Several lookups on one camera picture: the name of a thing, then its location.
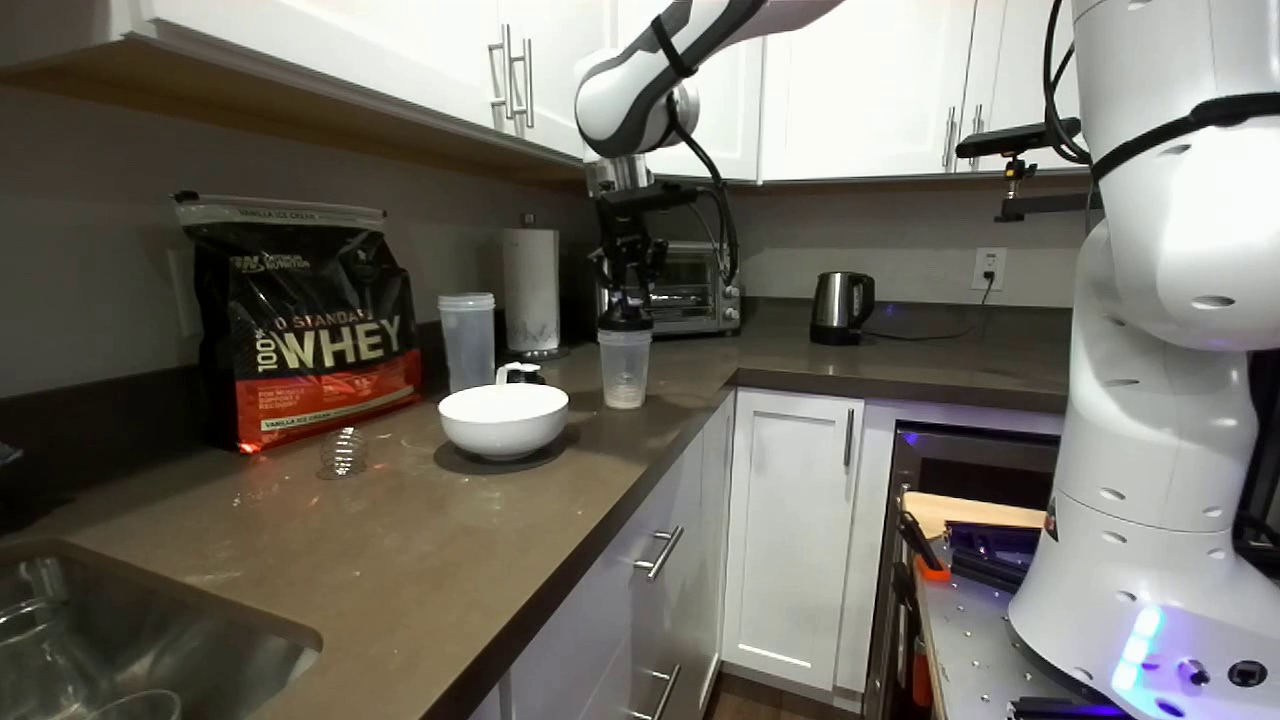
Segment light wooden plank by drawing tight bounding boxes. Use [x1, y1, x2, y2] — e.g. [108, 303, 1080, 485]
[900, 489, 1053, 539]

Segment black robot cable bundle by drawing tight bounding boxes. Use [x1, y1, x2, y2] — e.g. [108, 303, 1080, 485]
[647, 0, 1280, 291]

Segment silver bar drawer handle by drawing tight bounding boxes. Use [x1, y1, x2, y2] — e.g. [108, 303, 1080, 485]
[625, 659, 685, 720]
[632, 524, 687, 585]

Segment black shaker lid white cap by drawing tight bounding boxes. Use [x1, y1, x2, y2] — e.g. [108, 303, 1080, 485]
[491, 357, 551, 392]

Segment black shaker bottle lid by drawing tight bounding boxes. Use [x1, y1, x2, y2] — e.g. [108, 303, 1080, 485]
[594, 303, 656, 334]

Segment light lower kitchen cabinets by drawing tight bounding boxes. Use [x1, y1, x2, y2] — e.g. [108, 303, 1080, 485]
[464, 383, 1070, 720]

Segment black kettle power cord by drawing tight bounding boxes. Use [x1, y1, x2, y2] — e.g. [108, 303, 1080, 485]
[870, 270, 1001, 343]

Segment white upper kitchen cabinets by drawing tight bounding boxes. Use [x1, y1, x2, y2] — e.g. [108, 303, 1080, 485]
[0, 0, 1113, 190]

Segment silver toaster oven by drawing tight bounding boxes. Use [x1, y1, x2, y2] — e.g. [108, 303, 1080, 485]
[565, 235, 746, 341]

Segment stainless steel sink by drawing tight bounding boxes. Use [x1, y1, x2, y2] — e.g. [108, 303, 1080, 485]
[0, 537, 329, 720]

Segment short clear shaker bottle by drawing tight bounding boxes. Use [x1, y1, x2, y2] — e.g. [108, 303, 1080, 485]
[594, 325, 656, 413]

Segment black orange bar clamp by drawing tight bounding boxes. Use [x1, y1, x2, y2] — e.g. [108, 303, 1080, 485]
[900, 505, 959, 590]

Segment small silver metal object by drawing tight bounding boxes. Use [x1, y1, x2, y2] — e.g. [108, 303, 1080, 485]
[319, 422, 369, 479]

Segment silver cabinet door handle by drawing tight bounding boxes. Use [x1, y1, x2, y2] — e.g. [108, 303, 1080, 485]
[840, 403, 858, 505]

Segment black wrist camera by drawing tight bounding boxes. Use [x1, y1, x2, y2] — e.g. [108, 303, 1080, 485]
[584, 179, 704, 217]

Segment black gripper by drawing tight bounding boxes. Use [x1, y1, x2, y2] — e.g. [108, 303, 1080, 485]
[590, 206, 665, 318]

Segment tall clear shaker bottle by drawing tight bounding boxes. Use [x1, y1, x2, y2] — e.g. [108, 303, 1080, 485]
[436, 287, 499, 396]

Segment perforated metal robot base plate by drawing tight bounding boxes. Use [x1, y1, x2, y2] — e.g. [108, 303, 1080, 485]
[914, 570, 1280, 720]

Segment stainless electric kettle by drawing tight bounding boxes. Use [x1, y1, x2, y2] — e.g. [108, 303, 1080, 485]
[807, 269, 880, 347]

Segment black exterior camera on mount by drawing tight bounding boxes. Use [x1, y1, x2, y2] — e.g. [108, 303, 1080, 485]
[953, 116, 1094, 224]

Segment white ceramic bowl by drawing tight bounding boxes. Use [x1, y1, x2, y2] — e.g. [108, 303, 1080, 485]
[436, 379, 571, 465]

